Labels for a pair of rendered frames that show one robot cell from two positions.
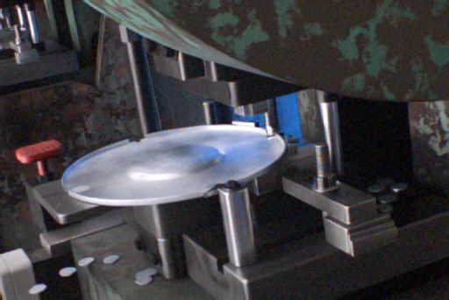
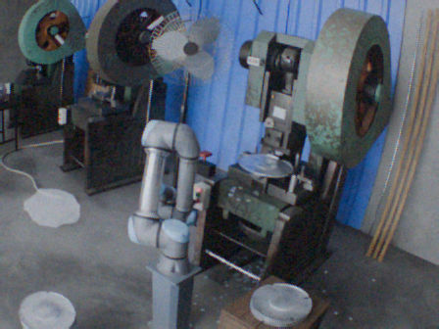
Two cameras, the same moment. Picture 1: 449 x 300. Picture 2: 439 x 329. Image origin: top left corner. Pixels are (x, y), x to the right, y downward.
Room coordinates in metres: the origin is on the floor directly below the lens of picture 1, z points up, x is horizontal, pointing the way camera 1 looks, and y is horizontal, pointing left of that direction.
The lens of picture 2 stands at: (-0.53, 1.25, 1.54)
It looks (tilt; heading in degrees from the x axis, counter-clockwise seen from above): 22 degrees down; 330
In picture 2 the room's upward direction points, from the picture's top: 8 degrees clockwise
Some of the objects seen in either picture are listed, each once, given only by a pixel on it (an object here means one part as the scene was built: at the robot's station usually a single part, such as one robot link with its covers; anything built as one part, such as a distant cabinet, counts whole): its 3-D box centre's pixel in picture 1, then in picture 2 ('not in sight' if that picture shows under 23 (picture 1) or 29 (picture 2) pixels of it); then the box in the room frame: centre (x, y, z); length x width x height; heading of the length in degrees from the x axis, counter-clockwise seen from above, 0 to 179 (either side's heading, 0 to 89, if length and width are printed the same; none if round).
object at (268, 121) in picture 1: (269, 102); not in sight; (1.20, -0.08, 0.81); 0.02 x 0.02 x 0.14; 23
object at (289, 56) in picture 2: not in sight; (292, 75); (1.10, -0.05, 1.27); 0.21 x 0.12 x 0.34; 113
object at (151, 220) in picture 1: (147, 219); (259, 178); (1.03, 0.11, 0.72); 0.25 x 0.14 x 0.14; 113
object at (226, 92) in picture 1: (255, 80); (281, 146); (1.10, -0.06, 0.86); 0.20 x 0.16 x 0.05; 23
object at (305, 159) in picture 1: (259, 156); not in sight; (1.10, -0.05, 0.76); 0.15 x 0.09 x 0.05; 23
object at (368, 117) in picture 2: not in sight; (365, 88); (0.70, -0.22, 1.33); 0.72 x 0.20 x 0.72; 113
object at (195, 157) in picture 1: (174, 160); (267, 164); (1.05, 0.06, 0.78); 0.29 x 0.29 x 0.01
